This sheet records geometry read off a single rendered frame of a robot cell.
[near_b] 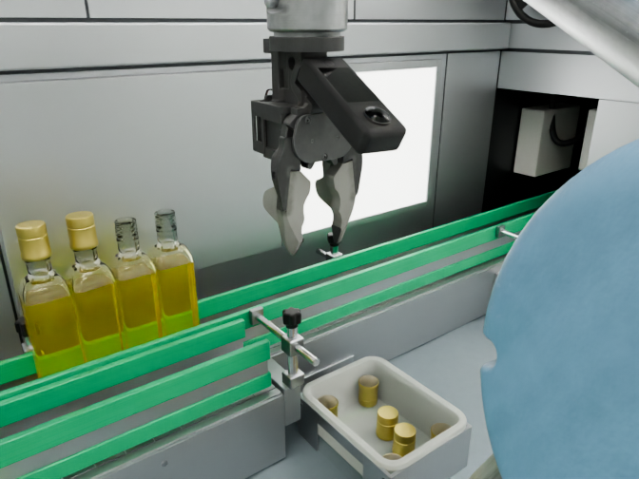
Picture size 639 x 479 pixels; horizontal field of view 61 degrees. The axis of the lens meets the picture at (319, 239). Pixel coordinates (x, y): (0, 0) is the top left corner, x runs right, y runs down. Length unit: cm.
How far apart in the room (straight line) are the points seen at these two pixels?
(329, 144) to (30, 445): 48
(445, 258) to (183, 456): 67
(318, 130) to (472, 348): 79
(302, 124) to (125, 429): 46
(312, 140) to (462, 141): 94
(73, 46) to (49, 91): 7
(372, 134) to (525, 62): 104
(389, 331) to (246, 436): 39
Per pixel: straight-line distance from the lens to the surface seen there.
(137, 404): 75
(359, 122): 45
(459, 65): 138
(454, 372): 114
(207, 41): 94
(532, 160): 160
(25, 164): 87
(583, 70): 138
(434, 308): 118
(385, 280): 106
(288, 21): 51
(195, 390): 78
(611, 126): 136
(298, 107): 52
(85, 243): 77
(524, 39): 146
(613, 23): 35
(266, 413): 85
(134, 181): 91
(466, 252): 123
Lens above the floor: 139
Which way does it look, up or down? 22 degrees down
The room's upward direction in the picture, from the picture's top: straight up
